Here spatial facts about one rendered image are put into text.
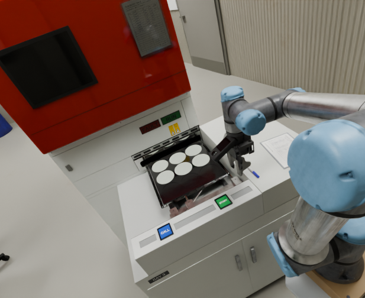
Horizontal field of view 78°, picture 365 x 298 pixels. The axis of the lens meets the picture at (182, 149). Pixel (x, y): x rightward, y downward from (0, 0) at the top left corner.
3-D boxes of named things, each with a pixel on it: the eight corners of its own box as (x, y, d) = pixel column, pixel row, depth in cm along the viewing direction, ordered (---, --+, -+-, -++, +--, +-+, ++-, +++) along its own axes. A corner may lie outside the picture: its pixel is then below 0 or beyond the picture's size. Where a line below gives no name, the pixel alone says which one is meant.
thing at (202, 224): (143, 255, 99) (129, 239, 91) (251, 199, 106) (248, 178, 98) (148, 276, 92) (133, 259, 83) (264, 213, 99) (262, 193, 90)
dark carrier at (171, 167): (147, 165, 136) (147, 164, 135) (199, 141, 140) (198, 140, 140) (163, 205, 108) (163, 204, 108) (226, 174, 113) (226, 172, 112)
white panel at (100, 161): (86, 197, 140) (45, 148, 117) (203, 142, 150) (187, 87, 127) (86, 200, 138) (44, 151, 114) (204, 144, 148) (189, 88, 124)
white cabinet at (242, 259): (160, 250, 190) (116, 186, 141) (258, 198, 201) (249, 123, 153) (188, 340, 139) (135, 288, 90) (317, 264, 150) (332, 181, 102)
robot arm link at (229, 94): (225, 97, 70) (215, 88, 77) (229, 128, 76) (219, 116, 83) (249, 90, 70) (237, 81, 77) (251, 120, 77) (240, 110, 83)
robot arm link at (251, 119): (278, 105, 62) (259, 91, 71) (240, 119, 62) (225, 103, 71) (278, 129, 67) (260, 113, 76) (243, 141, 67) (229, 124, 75)
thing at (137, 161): (139, 170, 142) (133, 159, 136) (202, 141, 147) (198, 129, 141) (139, 172, 140) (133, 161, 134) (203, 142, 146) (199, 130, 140)
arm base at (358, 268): (371, 256, 71) (380, 240, 65) (350, 295, 65) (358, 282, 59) (320, 229, 82) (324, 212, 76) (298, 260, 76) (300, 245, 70)
